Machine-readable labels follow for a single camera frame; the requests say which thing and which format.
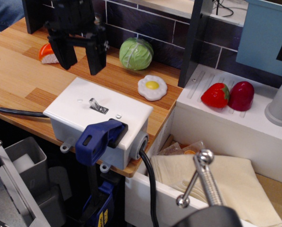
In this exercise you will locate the salmon sushi toy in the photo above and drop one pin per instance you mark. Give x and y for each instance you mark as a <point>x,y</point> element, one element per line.
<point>46,55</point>

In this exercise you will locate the white electrical switch box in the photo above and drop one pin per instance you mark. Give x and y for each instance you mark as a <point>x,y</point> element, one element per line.
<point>70,114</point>

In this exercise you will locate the plastic food packet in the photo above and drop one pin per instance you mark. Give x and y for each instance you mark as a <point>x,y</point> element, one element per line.
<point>179,149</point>

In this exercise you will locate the dark grey upright post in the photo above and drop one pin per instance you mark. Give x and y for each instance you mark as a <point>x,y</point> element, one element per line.
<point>195,38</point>

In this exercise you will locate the metal clamp screw handle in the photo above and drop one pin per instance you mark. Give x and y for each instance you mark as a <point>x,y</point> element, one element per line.
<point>202,160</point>

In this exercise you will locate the dark red plum toy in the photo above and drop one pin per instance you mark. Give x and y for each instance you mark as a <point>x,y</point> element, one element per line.
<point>241,96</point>

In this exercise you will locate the white sink unit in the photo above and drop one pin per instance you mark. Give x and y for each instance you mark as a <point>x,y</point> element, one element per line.
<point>226,132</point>

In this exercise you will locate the clear light switch toggle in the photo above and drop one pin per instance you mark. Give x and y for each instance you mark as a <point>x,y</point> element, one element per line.
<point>95,106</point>

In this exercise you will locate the red strawberry toy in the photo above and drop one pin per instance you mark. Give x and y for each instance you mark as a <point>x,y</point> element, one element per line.
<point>217,95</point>

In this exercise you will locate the dark grey left post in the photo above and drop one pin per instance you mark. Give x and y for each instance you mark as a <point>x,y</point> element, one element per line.
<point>36,13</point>

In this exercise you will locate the green cabbage toy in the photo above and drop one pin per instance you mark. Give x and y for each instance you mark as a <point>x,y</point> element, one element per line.
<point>136,54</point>

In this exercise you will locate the blue bar clamp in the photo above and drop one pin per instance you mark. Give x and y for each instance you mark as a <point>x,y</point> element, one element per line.
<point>91,145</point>

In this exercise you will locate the grey plastic bin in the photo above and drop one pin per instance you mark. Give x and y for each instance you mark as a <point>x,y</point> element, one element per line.
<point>31,163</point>

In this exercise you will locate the fried egg toy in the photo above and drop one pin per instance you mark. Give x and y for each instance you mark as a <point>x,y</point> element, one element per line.
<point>151,87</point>

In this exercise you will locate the light blue cabinet box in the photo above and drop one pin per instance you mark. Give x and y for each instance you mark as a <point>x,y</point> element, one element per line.
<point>260,45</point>

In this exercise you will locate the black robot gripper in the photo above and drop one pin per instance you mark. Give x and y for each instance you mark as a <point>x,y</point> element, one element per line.
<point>77,17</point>

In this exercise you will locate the folded cream cloth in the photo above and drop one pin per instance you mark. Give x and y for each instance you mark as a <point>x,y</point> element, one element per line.
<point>235,178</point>

